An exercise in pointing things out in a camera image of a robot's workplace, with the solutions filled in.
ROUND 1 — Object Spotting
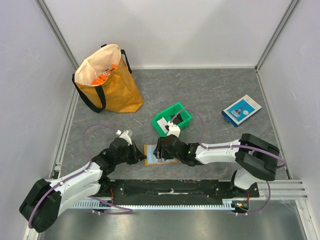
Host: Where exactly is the orange leather card holder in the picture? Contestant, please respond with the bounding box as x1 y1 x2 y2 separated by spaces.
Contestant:
144 144 178 166

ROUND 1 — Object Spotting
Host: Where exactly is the white slotted cable duct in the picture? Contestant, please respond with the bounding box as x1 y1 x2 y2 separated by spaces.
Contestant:
69 198 249 211

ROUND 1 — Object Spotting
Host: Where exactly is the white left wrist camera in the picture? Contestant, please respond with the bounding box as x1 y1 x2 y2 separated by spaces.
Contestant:
115 129 133 146

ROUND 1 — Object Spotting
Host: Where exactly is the white card stack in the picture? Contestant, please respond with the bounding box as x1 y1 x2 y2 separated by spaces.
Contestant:
156 117 168 130

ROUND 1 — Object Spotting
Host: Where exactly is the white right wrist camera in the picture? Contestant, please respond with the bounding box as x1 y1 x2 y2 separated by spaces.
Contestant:
165 121 181 138

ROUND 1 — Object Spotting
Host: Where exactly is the orange snack packet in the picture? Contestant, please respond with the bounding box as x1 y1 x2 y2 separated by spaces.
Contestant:
91 64 117 86

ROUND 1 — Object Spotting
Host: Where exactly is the small black device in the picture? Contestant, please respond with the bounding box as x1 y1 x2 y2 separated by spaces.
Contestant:
172 114 183 125

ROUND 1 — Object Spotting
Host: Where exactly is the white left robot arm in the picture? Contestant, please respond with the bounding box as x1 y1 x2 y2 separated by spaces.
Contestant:
19 137 146 233

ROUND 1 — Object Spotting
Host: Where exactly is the green plastic bin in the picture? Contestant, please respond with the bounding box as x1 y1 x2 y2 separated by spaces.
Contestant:
151 102 193 137

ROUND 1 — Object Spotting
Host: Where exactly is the brown tote bag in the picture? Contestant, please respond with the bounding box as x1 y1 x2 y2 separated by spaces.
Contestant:
72 43 144 113

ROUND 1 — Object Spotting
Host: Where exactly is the blue white box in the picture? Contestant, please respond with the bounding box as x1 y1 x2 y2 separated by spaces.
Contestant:
221 94 262 127

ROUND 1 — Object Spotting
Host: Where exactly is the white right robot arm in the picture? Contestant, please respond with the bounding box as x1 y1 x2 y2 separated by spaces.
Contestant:
153 133 281 197

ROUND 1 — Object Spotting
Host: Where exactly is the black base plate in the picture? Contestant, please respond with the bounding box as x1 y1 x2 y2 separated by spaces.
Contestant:
98 179 260 199

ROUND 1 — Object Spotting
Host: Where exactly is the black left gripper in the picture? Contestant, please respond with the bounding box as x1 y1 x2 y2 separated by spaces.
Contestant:
115 140 146 165

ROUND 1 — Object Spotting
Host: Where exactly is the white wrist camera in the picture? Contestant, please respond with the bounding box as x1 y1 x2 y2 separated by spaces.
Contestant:
165 121 181 138
115 129 133 146

